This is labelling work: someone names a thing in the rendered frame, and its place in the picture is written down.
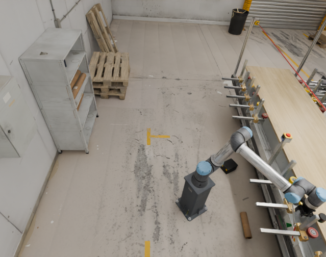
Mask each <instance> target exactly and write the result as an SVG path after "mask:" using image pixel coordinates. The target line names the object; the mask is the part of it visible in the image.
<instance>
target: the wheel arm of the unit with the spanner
mask: <svg viewBox="0 0 326 257"><path fill-rule="evenodd" d="M259 231H260V233H263V234H275V235H287V236H298V237H299V236H300V233H299V232H297V231H290V230H279V229H266V228H260V229H259Z"/></svg>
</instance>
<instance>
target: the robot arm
mask: <svg viewBox="0 0 326 257"><path fill-rule="evenodd" d="M252 136H253V134H252V131H251V129H250V128H248V127H246V126H244V127H241V128H240V129H239V130H237V131H236V132H234V133H233V134H232V135H231V137H230V140H229V141H228V142H227V143H226V144H225V145H224V146H223V147H222V148H221V149H220V150H219V151H218V152H217V153H214V154H212V155H211V156H210V157H209V158H208V159H207V160H205V161H201V162H199V163H198V165H197V167H196V170H195V174H193V176H192V178H191V182H192V183H193V185H194V186H196V187H197V188H204V187H206V186H207V184H208V177H209V175H211V174H212V173H213V172H215V171H216V170H217V169H218V168H220V167H221V166H222V165H223V164H224V161H225V160H226V159H227V158H228V157H229V156H230V155H231V154H232V153H233V152H235V153H240V154H241V155H242V156H243V157H244V158H245V159H246V160H247V161H249V162H250V163H251V164H252V165H253V166H254V167H255V168H256V169H257V170H259V171H260V172H261V173H262V174H263V175H264V176H265V177H266V178H267V179H269V180H270V181H271V182H272V183H273V184H274V185H275V186H276V187H278V188H279V189H280V190H281V191H282V192H283V193H284V194H285V198H286V200H287V201H288V202H290V203H298V202H299V201H300V202H302V203H303V204H300V205H299V206H297V207H296V208H295V214H296V215H297V216H298V218H299V215H301V217H302V218H304V216H306V217H312V216H313V215H314V214H313V212H315V211H316V209H317V208H319V207H320V206H321V205H322V204H323V203H325V202H326V189H324V188H321V187H316V186H315V185H313V184H312V183H310V182H309V181H308V180H306V179H305V178H303V177H302V176H300V177H298V178H297V179H296V180H295V181H294V182H293V183H292V184H291V183H289V182H288V181H287V180H286V179H285V178H283V177H282V176H281V175H280V174H279V173H278V172H276V171H275V170H274V169H273V168H272V167H271V166H270V165H268V164H267V163H266V162H265V161H264V160H263V159H261V158H260V157H259V156H258V155H257V154H256V153H254V152H253V151H252V150H251V149H250V148H249V147H247V146H246V141H247V140H248V139H250V138H251V137H252ZM305 194H306V195H307V196H308V197H307V198H304V195H305Z"/></svg>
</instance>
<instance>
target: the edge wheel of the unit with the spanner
mask: <svg viewBox="0 0 326 257"><path fill-rule="evenodd" d="M306 233H307V235H308V236H309V237H310V238H312V239H315V238H317V237H318V232H317V230H316V229H314V228H312V227H309V228H308V229H307V230H306Z"/></svg>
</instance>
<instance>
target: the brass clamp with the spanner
mask: <svg viewBox="0 0 326 257"><path fill-rule="evenodd" d="M299 225H301V223H296V227H295V230H296V231H297V232H299V233H300V236H299V237H298V238H299V240H300V241H302V242H306V241H308V240H309V238H308V236H307V234H306V231H305V230H300V228H299ZM304 236H307V238H306V239H305V238H304Z"/></svg>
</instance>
